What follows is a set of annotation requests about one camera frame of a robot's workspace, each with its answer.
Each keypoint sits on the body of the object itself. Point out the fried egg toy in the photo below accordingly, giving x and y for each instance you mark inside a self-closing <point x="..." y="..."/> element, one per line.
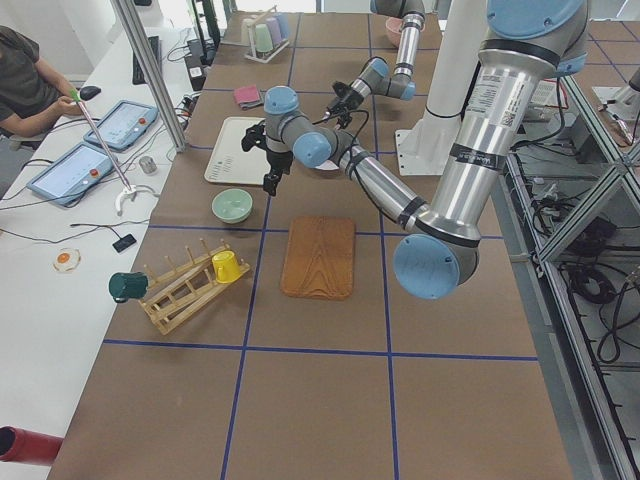
<point x="67" y="260"/>

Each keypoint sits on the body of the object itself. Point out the wooden cutting board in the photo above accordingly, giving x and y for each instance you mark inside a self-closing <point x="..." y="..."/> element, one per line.
<point x="319" y="260"/>

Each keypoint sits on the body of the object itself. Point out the grey cloth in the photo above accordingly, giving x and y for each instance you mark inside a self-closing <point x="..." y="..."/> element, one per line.
<point x="250" y="104"/>

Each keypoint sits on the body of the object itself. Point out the pink grabber stick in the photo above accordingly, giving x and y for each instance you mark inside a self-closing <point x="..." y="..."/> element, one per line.
<point x="130" y="191"/>

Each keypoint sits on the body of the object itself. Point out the small metal cylinder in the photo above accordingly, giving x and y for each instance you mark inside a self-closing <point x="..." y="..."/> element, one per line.
<point x="147" y="165"/>

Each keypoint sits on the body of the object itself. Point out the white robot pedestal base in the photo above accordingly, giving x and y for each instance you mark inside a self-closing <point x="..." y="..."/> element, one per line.
<point x="424" y="149"/>

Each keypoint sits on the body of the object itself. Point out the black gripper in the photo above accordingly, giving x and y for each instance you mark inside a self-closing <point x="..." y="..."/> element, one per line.
<point x="340" y="101"/>
<point x="276" y="159"/>

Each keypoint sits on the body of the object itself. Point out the yellow mug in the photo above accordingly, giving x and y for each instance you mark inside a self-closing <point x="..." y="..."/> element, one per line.
<point x="226" y="267"/>

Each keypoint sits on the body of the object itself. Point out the white ceramic plate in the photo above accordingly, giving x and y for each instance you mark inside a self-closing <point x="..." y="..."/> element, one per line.
<point x="327" y="166"/>

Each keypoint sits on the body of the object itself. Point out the green cup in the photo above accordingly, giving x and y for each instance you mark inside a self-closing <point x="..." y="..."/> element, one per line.
<point x="263" y="42"/>

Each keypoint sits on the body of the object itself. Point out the wooden dish rack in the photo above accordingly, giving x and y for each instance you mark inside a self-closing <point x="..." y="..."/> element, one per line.
<point x="175" y="296"/>

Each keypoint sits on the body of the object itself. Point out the cream bear serving tray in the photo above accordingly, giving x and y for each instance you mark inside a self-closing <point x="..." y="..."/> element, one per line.
<point x="228" y="163"/>

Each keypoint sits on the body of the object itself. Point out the pink bowl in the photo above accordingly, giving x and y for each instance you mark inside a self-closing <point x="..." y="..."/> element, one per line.
<point x="393" y="27"/>

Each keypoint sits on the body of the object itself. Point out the white cup rack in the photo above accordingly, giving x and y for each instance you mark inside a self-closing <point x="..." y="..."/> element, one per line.
<point x="248" y="36"/>

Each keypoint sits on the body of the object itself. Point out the black computer mouse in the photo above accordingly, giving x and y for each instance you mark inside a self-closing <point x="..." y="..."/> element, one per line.
<point x="88" y="92"/>

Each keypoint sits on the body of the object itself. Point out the pink cloth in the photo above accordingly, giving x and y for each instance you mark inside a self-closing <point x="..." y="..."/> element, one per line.
<point x="247" y="94"/>

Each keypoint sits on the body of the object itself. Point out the blue cup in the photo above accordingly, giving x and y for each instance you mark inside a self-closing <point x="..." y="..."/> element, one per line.
<point x="283" y="25"/>

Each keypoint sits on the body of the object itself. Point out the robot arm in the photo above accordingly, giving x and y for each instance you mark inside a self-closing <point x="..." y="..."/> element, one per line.
<point x="526" y="43"/>
<point x="375" y="78"/>

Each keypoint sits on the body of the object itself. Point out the purple cup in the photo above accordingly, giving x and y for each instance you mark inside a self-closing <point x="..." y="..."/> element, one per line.
<point x="274" y="30"/>

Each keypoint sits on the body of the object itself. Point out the upper teach pendant tablet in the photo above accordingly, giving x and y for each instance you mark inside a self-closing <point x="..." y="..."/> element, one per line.
<point x="125" y="123"/>

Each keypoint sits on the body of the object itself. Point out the lower teach pendant tablet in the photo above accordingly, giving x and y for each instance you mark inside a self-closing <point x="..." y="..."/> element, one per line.
<point x="72" y="175"/>

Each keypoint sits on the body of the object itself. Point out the green ceramic bowl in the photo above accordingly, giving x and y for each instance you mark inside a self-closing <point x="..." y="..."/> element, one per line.
<point x="232" y="206"/>

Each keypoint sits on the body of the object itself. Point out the aluminium frame post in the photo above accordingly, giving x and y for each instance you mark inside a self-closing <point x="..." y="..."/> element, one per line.
<point x="137" y="37"/>

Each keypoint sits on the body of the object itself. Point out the dark green mug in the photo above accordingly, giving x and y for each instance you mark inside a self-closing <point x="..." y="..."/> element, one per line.
<point x="125" y="286"/>

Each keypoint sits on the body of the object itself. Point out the teach pendant tablet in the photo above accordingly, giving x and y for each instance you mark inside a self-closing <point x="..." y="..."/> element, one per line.
<point x="72" y="175"/>
<point x="125" y="123"/>

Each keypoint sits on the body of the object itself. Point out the red cylinder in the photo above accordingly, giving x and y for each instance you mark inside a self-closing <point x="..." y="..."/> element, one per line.
<point x="28" y="447"/>

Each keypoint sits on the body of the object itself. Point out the seated person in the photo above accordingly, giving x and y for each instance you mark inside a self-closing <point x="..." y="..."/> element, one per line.
<point x="33" y="94"/>

